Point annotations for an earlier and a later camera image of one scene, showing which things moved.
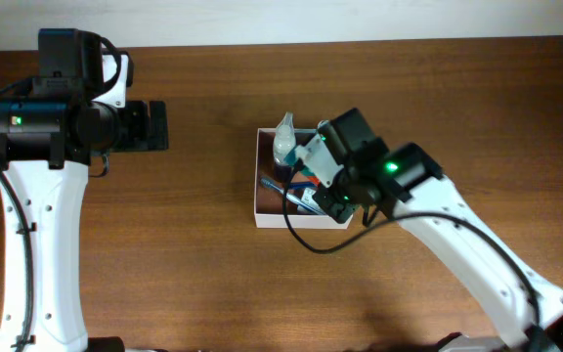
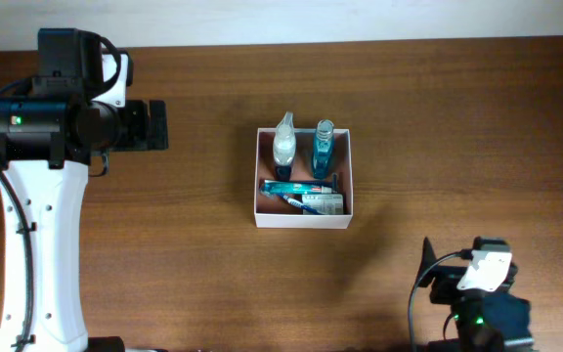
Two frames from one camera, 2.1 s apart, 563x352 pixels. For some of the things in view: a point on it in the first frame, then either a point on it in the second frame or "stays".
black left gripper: [157, 125] stays
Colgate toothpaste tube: [293, 160] -> [273, 187]
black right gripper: [335, 205] -> [444, 282]
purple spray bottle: [284, 142] stays
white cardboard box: [269, 208] stays
